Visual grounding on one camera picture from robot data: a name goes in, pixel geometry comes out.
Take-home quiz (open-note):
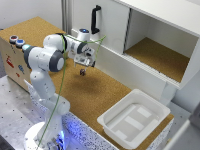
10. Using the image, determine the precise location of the white sliding door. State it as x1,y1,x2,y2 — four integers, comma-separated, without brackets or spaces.
71,0,131,55

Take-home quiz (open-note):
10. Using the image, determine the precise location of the red button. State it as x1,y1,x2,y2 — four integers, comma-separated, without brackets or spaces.
9,34,19,45

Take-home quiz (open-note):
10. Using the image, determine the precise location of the green button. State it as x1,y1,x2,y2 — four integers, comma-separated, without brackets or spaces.
21,44,31,52

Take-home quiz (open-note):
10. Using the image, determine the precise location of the green cable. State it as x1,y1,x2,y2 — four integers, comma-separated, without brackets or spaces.
34,32,108,150

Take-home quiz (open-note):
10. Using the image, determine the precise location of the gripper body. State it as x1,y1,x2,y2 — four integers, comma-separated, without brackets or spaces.
73,53,97,69

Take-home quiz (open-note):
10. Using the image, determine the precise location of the black door handle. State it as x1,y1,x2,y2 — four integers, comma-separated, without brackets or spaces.
90,4,102,36

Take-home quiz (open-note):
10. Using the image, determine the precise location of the white cabinet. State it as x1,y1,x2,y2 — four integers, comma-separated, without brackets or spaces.
61,0,200,108

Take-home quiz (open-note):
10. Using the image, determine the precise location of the white plastic box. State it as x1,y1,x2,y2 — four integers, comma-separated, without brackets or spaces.
96,88,172,150

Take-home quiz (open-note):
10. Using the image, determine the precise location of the blue button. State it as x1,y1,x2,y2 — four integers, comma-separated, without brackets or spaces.
15,38,26,48

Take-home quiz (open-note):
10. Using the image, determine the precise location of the purple block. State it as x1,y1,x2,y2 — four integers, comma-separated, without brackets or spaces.
79,68,87,77

